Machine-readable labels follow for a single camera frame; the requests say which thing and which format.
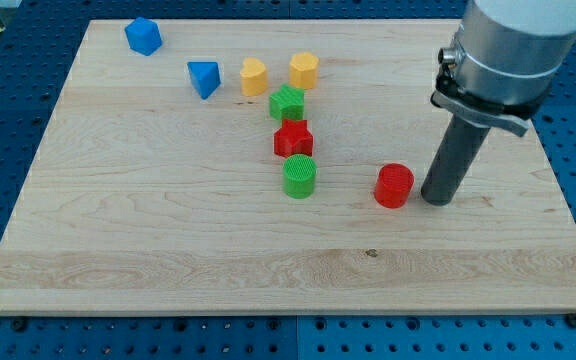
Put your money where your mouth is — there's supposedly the green star block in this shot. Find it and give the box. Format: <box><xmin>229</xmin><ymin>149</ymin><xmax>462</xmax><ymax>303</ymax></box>
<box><xmin>269</xmin><ymin>84</ymin><xmax>305</xmax><ymax>120</ymax></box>

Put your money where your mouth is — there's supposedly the yellow hexagon block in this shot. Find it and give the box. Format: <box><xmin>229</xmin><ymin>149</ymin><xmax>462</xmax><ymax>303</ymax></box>
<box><xmin>289</xmin><ymin>52</ymin><xmax>319</xmax><ymax>90</ymax></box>

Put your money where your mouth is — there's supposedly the blue cube block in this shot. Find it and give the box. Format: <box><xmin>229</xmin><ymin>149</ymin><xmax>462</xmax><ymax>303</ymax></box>
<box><xmin>124</xmin><ymin>17</ymin><xmax>162</xmax><ymax>56</ymax></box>

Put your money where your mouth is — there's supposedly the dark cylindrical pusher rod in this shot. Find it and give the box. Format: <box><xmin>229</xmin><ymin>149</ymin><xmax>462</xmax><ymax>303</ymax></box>
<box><xmin>421</xmin><ymin>116</ymin><xmax>490</xmax><ymax>206</ymax></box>

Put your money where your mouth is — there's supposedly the blue triangle block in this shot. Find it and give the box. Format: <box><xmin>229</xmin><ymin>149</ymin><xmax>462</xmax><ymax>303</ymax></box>
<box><xmin>187</xmin><ymin>61</ymin><xmax>221</xmax><ymax>100</ymax></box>

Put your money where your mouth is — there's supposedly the red cylinder block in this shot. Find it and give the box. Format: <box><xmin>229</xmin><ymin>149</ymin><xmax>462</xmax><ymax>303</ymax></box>
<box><xmin>374</xmin><ymin>163</ymin><xmax>414</xmax><ymax>209</ymax></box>

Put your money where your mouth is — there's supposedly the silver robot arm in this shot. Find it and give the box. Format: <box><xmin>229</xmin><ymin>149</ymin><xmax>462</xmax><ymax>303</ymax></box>
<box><xmin>431</xmin><ymin>0</ymin><xmax>576</xmax><ymax>137</ymax></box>

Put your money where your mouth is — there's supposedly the red star block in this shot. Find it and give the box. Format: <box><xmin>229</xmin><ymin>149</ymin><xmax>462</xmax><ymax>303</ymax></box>
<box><xmin>273</xmin><ymin>119</ymin><xmax>314</xmax><ymax>158</ymax></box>

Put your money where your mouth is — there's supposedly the green cylinder block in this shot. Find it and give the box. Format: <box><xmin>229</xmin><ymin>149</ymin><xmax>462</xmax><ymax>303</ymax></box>
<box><xmin>282</xmin><ymin>154</ymin><xmax>317</xmax><ymax>199</ymax></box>

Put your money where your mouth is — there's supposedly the light wooden board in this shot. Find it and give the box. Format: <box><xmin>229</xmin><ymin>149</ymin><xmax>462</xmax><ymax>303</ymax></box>
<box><xmin>0</xmin><ymin>20</ymin><xmax>576</xmax><ymax>317</ymax></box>

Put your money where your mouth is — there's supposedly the yellow heart block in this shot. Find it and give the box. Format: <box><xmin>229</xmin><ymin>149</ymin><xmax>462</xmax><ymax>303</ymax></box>
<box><xmin>240</xmin><ymin>57</ymin><xmax>268</xmax><ymax>97</ymax></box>

